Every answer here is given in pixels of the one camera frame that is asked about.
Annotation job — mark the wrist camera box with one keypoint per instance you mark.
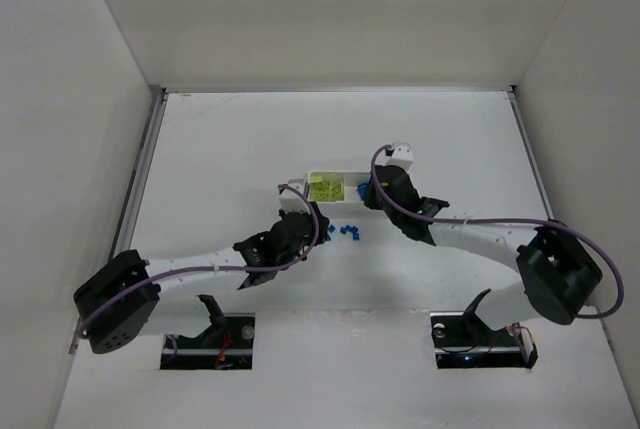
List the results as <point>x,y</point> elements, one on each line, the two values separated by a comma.
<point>293,196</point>
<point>400,155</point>

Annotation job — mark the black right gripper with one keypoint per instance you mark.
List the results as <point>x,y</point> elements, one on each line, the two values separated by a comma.
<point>378,191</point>

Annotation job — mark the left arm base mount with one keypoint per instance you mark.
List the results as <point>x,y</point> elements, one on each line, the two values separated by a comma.
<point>225,344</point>

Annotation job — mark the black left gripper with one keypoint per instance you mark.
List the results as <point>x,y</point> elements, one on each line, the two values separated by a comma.
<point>310,221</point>

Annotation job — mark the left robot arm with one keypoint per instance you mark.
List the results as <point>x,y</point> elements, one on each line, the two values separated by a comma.
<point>132,296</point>

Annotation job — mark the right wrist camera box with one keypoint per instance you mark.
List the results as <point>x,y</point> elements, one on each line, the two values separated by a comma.
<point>400,155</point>

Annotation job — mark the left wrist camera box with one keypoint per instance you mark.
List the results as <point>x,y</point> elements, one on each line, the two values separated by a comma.
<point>293,196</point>

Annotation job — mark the white divided sorting tray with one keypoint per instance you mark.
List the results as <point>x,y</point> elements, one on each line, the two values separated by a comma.
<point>354,184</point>

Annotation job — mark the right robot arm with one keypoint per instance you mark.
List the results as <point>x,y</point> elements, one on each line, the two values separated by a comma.
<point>557,276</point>

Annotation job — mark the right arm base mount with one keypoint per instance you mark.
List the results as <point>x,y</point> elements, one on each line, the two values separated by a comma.
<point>462,341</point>

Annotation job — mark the blue lego pile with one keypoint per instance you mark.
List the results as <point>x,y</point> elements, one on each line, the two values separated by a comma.
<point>346,230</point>

